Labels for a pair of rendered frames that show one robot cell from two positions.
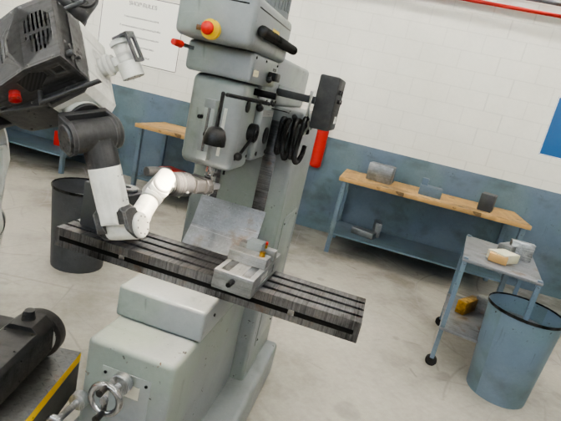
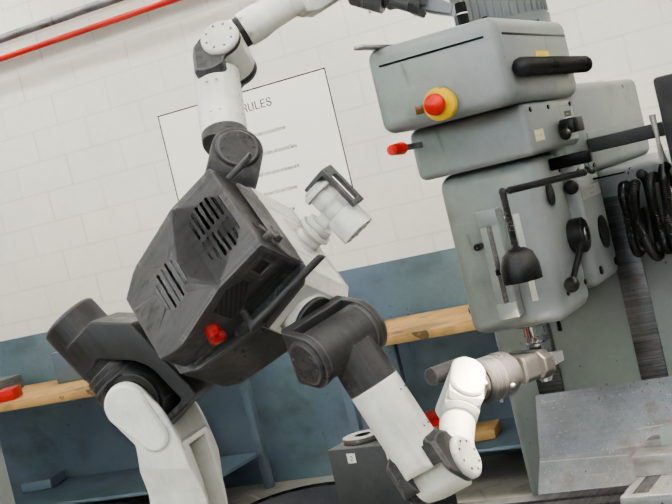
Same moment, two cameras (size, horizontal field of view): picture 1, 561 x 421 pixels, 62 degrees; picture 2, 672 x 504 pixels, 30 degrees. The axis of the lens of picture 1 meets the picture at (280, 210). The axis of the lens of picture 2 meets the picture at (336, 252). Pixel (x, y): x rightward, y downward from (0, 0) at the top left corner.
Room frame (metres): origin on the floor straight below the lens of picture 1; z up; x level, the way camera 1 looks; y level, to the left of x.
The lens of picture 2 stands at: (-0.75, -0.05, 1.65)
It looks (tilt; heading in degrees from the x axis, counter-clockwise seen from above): 3 degrees down; 16
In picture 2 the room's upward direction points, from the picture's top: 13 degrees counter-clockwise
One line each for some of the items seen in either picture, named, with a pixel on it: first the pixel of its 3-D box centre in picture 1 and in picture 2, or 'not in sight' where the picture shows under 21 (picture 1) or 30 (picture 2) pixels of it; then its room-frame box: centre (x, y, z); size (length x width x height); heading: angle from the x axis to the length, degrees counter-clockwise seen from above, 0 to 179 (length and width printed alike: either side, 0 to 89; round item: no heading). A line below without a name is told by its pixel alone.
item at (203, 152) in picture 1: (207, 129); (500, 263); (1.62, 0.31, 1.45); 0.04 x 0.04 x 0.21; 79
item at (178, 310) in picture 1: (189, 289); not in sight; (1.73, 0.29, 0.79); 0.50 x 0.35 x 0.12; 169
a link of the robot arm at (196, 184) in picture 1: (190, 185); (511, 372); (1.65, 0.34, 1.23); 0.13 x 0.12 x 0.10; 54
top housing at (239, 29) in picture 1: (240, 26); (478, 74); (1.74, 0.29, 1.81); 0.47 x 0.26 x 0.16; 169
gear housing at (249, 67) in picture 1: (235, 65); (498, 137); (1.77, 0.28, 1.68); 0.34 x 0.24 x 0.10; 169
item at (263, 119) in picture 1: (238, 121); (543, 229); (1.92, 0.25, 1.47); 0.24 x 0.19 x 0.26; 79
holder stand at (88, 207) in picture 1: (113, 206); (392, 477); (1.82, 0.67, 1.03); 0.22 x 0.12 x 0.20; 72
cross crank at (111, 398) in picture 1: (112, 392); not in sight; (1.24, 0.38, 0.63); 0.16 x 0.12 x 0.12; 169
